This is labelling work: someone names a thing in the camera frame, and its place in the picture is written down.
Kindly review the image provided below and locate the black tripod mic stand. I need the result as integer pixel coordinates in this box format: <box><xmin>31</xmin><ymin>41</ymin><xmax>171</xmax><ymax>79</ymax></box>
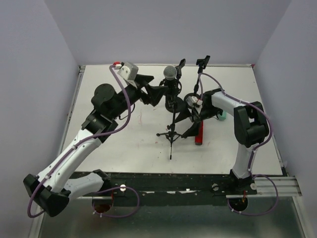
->
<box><xmin>156</xmin><ymin>78</ymin><xmax>185</xmax><ymax>161</ymax></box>

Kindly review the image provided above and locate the black glitter microphone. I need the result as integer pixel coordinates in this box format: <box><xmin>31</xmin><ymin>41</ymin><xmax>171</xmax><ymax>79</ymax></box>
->
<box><xmin>163</xmin><ymin>65</ymin><xmax>178</xmax><ymax>98</ymax></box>

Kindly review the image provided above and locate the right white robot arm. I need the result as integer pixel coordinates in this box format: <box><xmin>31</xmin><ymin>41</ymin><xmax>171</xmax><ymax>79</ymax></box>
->
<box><xmin>175</xmin><ymin>89</ymin><xmax>269</xmax><ymax>179</ymax></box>

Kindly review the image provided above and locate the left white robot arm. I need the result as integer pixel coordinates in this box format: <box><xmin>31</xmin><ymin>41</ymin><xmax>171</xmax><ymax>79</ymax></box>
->
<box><xmin>23</xmin><ymin>75</ymin><xmax>168</xmax><ymax>217</ymax></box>

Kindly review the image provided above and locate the middle round-base mic stand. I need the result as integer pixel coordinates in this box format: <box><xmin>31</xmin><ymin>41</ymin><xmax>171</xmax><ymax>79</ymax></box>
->
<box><xmin>165</xmin><ymin>59</ymin><xmax>186</xmax><ymax>113</ymax></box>

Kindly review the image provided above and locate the round-base mic stand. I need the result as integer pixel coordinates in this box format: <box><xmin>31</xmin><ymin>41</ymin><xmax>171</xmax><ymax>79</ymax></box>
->
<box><xmin>165</xmin><ymin>59</ymin><xmax>186</xmax><ymax>113</ymax></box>
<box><xmin>184</xmin><ymin>55</ymin><xmax>210</xmax><ymax>105</ymax></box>

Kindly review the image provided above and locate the right round-base mic stand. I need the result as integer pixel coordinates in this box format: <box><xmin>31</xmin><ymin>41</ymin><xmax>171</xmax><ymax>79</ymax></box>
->
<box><xmin>184</xmin><ymin>55</ymin><xmax>210</xmax><ymax>105</ymax></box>

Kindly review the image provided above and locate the red glitter microphone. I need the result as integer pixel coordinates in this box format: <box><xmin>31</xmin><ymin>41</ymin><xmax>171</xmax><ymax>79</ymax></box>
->
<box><xmin>195</xmin><ymin>121</ymin><xmax>204</xmax><ymax>146</ymax></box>

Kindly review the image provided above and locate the teal green microphone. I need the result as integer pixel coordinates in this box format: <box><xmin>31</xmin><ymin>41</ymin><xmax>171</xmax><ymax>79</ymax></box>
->
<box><xmin>217</xmin><ymin>111</ymin><xmax>227</xmax><ymax>121</ymax></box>

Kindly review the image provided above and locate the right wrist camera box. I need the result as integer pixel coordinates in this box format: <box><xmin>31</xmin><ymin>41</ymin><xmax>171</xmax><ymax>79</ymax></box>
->
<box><xmin>186</xmin><ymin>96</ymin><xmax>203</xmax><ymax>108</ymax></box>

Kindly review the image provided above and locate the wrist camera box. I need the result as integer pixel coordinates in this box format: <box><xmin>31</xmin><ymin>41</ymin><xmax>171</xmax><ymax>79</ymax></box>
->
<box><xmin>186</xmin><ymin>96</ymin><xmax>203</xmax><ymax>108</ymax></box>
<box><xmin>113</xmin><ymin>61</ymin><xmax>139</xmax><ymax>87</ymax></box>

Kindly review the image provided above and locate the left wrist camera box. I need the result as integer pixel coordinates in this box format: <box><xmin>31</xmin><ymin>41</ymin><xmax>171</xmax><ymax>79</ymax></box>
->
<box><xmin>113</xmin><ymin>61</ymin><xmax>139</xmax><ymax>87</ymax></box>

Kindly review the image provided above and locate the black front mounting rail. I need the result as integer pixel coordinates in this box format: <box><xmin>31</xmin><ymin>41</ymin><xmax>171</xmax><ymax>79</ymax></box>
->
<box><xmin>91</xmin><ymin>172</ymin><xmax>257</xmax><ymax>207</ymax></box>

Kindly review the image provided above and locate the aluminium frame profile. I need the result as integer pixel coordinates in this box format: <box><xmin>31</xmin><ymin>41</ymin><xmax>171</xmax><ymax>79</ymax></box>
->
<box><xmin>27</xmin><ymin>64</ymin><xmax>304</xmax><ymax>238</ymax></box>

